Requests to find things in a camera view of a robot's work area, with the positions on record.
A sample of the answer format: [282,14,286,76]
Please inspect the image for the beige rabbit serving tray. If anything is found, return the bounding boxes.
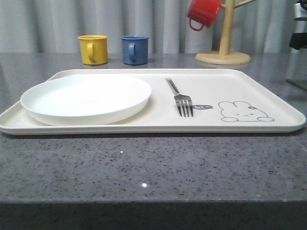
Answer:
[0,69,306,135]

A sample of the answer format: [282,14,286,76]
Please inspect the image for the yellow enamel mug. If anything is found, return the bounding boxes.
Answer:
[78,35,108,65]

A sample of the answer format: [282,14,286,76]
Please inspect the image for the red enamel mug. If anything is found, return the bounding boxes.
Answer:
[187,0,222,31]

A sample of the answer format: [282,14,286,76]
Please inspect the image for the silver metal fork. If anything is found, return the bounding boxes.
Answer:
[165,78,193,118]

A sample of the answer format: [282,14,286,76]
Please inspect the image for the blue enamel mug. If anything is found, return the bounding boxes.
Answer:
[121,35,149,65]

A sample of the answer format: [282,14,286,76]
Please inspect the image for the grey pleated curtain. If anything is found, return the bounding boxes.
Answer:
[0,0,307,54]

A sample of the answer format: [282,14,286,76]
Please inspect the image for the white round plate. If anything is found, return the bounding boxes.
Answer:
[21,74,152,126]

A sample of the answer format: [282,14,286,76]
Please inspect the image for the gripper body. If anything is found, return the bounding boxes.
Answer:
[289,2,307,50]

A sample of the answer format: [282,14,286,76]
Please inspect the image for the wooden mug tree stand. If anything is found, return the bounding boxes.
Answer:
[195,0,255,65]

